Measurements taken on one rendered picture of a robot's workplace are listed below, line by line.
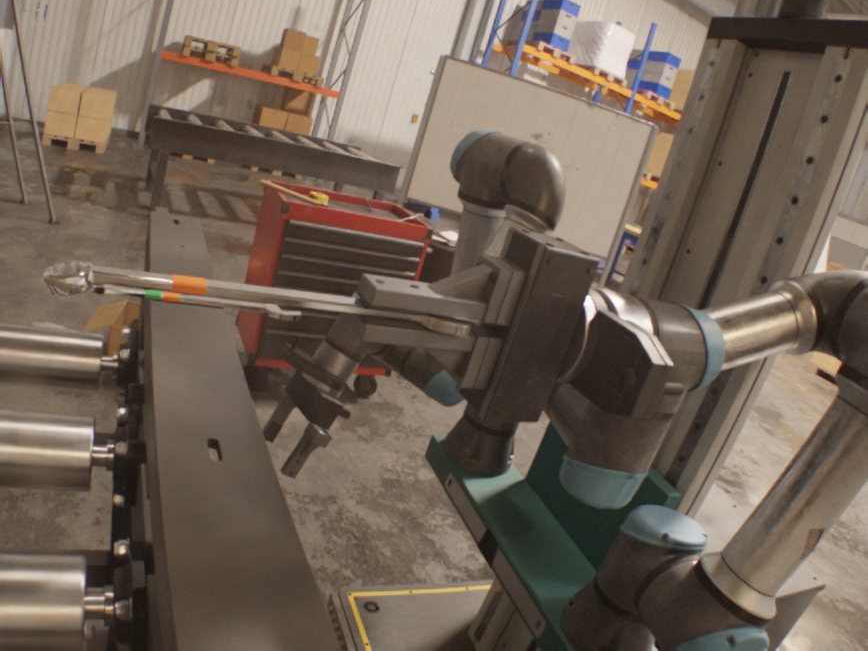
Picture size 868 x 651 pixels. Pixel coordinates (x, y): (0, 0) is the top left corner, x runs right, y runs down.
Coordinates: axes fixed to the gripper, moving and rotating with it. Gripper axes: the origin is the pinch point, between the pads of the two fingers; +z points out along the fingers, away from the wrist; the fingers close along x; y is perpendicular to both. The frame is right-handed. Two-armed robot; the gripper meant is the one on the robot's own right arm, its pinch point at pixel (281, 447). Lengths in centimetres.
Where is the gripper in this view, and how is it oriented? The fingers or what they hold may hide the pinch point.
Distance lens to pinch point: 111.6
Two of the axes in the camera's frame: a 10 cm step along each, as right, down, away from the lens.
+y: 7.0, 4.6, 5.5
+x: -4.7, -2.9, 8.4
